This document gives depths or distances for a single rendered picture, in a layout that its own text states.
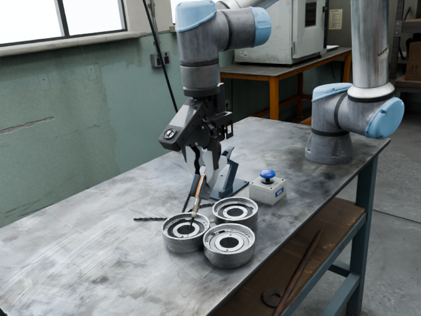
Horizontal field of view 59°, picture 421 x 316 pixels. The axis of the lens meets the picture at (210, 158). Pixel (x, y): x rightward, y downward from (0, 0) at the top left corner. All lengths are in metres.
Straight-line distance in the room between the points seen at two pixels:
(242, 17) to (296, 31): 2.21
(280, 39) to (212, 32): 2.31
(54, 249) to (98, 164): 1.68
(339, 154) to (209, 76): 0.61
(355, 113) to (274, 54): 2.02
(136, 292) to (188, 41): 0.47
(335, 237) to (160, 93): 1.87
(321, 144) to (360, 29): 0.36
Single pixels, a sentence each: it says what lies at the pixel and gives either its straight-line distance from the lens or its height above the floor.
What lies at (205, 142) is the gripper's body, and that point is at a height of 1.03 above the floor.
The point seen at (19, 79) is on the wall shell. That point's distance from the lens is 2.26.
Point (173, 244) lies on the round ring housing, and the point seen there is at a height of 0.83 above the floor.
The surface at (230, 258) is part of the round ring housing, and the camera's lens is 0.73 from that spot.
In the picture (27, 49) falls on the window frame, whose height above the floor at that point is 1.13.
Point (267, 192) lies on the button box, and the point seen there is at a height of 0.83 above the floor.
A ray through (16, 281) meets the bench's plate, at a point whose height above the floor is 0.80.
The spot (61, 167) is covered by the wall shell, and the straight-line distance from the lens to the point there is 2.43.
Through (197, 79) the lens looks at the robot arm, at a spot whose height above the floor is 1.15.
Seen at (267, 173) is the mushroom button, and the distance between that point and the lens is 0.95.
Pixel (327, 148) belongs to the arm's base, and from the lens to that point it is 1.18.
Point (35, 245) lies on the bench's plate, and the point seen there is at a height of 0.80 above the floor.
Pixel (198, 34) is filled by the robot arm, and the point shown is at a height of 1.23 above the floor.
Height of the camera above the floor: 1.28
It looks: 22 degrees down
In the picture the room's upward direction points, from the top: 4 degrees counter-clockwise
